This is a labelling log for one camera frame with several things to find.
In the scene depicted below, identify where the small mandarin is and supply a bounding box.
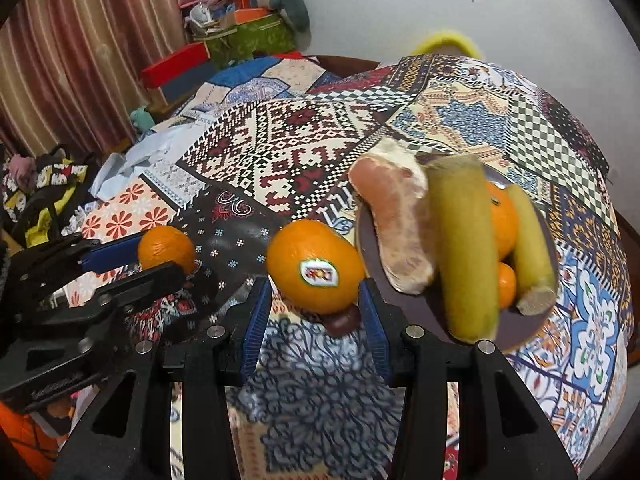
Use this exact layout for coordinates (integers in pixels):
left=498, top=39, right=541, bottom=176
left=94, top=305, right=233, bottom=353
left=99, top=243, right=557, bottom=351
left=496, top=261, right=517, bottom=309

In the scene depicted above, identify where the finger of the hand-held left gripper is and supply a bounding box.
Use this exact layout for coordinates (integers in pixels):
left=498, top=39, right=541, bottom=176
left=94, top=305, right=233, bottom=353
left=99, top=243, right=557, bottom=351
left=15, top=261, right=187, bottom=341
left=5, top=237, right=147, bottom=306

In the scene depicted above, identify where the wrinkled orange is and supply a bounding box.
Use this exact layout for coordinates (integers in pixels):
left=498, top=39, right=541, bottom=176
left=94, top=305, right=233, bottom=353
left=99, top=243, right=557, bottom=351
left=137, top=225, right=197, bottom=275

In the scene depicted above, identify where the orange with sticker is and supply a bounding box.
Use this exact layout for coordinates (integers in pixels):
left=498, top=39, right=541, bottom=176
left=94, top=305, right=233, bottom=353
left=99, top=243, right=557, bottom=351
left=266, top=220, right=367, bottom=315

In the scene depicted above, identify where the red flat box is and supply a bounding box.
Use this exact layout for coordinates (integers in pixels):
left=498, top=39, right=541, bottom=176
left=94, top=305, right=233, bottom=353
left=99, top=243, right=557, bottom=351
left=139, top=42, right=211, bottom=89

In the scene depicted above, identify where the light blue cloth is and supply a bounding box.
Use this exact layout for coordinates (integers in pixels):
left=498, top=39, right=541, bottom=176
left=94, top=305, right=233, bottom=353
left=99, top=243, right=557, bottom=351
left=89, top=122, right=202, bottom=202

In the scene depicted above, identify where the dark red jujube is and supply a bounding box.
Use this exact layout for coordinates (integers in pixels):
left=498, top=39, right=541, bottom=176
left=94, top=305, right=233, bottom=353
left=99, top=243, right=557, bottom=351
left=322, top=305, right=362, bottom=337

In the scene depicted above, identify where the orange cloth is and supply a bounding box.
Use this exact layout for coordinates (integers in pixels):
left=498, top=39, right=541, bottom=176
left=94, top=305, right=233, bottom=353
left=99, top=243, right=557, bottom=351
left=0, top=399, right=70, bottom=480

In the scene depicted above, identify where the yellow-green sugarcane piece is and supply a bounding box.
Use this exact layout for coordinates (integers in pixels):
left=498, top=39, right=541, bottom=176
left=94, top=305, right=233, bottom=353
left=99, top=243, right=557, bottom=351
left=505, top=182, right=558, bottom=317
left=427, top=154, right=501, bottom=345

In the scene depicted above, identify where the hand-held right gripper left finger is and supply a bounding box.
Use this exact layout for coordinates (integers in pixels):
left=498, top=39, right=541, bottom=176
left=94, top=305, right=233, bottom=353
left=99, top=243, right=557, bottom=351
left=50, top=276, right=273, bottom=480

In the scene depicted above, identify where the striped brown curtain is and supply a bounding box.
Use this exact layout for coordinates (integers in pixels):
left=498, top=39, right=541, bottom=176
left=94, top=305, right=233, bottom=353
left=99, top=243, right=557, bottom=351
left=0, top=0, right=203, bottom=158

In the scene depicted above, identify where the small white fan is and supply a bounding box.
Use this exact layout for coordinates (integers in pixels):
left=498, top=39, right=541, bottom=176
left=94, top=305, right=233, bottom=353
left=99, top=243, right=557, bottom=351
left=189, top=2, right=222, bottom=29

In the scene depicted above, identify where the teal plush toy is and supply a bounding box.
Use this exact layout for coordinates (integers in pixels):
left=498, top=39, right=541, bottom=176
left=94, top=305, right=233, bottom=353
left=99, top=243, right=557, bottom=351
left=130, top=105, right=154, bottom=134

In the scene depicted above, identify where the green fabric storage bag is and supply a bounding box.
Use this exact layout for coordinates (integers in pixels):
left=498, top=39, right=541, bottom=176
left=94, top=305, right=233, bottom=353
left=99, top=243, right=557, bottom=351
left=204, top=12, right=297, bottom=70

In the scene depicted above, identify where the peeled pomelo segment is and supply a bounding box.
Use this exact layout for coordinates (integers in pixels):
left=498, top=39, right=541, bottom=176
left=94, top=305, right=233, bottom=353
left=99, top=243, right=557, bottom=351
left=348, top=137, right=437, bottom=295

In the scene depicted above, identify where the black yellow printed cloth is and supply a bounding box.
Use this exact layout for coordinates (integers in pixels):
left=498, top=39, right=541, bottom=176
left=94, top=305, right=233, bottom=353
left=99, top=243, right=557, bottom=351
left=0, top=147, right=98, bottom=248

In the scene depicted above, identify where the patchwork printed blanket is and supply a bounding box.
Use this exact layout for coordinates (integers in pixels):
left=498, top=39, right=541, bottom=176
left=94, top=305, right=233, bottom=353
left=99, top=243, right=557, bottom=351
left=65, top=52, right=632, bottom=480

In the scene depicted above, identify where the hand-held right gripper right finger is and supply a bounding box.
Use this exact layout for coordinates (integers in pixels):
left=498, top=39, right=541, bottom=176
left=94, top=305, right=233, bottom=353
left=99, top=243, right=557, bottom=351
left=357, top=276, right=581, bottom=480

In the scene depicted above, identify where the yellow foam tube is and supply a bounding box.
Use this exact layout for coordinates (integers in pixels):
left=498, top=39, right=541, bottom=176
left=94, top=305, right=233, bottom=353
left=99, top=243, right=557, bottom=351
left=409, top=30, right=487, bottom=59

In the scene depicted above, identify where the purple round plate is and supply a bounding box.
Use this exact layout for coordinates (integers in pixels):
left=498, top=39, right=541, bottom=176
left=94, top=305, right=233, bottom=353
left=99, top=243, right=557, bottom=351
left=355, top=152, right=559, bottom=356

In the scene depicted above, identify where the orange box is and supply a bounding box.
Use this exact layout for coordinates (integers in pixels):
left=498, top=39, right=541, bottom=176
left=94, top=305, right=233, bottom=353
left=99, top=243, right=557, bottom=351
left=234, top=7, right=282, bottom=24

